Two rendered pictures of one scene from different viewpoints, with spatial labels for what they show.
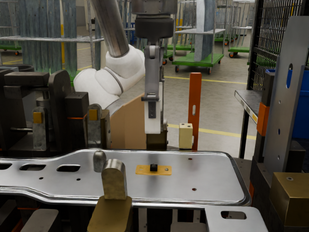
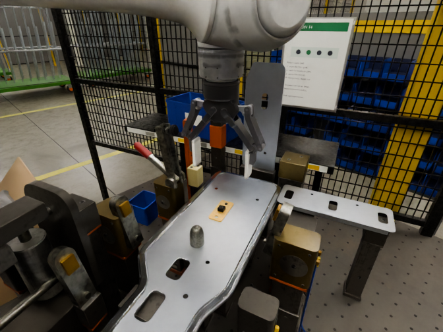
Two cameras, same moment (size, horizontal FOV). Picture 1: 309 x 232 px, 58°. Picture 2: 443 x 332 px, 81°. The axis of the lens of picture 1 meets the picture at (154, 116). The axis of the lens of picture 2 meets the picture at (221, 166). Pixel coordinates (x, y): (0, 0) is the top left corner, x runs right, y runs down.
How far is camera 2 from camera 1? 0.62 m
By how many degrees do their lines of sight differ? 61
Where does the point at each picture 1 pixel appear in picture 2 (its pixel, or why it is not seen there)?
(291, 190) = (300, 163)
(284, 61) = (254, 93)
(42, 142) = (88, 289)
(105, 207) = (291, 238)
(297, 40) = (269, 78)
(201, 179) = (246, 192)
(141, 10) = (235, 76)
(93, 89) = not seen: outside the picture
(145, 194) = (252, 223)
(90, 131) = (128, 228)
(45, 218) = (256, 298)
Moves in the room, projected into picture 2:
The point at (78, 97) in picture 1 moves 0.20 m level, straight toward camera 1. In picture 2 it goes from (89, 202) to (186, 209)
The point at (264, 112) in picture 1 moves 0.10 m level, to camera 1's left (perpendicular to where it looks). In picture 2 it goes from (220, 131) to (208, 141)
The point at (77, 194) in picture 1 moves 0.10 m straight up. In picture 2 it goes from (233, 266) to (234, 229)
